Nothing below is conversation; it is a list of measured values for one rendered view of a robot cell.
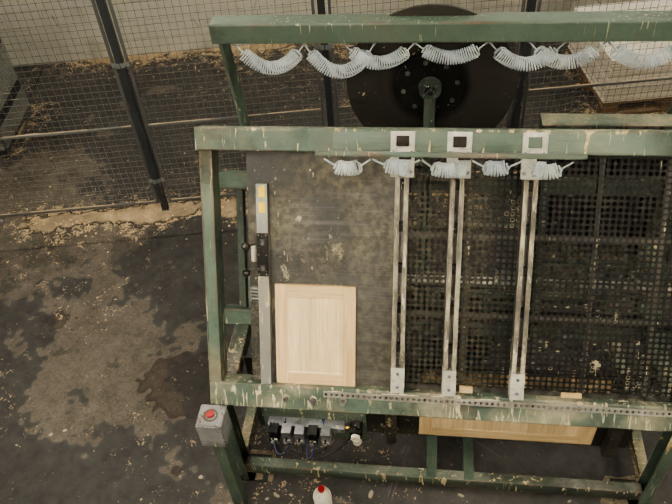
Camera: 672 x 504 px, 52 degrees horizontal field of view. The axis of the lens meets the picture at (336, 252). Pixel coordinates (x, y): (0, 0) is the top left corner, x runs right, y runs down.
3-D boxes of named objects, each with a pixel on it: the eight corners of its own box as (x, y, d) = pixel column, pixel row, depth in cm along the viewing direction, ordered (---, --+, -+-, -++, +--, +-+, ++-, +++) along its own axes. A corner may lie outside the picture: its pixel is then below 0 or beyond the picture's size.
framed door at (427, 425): (419, 430, 378) (418, 433, 377) (421, 370, 340) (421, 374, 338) (590, 441, 367) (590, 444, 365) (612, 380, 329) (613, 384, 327)
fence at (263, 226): (262, 380, 332) (261, 383, 328) (257, 182, 309) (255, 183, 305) (273, 380, 331) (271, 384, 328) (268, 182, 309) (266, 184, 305)
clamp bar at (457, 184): (437, 389, 322) (437, 412, 299) (447, 129, 293) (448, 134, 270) (458, 390, 320) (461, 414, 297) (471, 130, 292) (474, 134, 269)
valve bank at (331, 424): (262, 458, 337) (255, 432, 320) (267, 432, 347) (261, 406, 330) (365, 465, 330) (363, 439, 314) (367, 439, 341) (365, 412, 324)
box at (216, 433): (202, 446, 323) (194, 426, 311) (208, 424, 332) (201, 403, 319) (227, 448, 322) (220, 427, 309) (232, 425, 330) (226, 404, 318)
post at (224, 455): (236, 513, 377) (210, 441, 325) (238, 502, 382) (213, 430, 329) (247, 514, 377) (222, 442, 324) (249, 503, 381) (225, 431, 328)
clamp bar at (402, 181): (387, 386, 324) (383, 409, 301) (392, 129, 296) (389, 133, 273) (408, 387, 323) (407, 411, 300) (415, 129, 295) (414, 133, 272)
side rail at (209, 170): (216, 372, 341) (209, 381, 330) (206, 146, 314) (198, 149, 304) (227, 372, 340) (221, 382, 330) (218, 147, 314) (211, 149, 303)
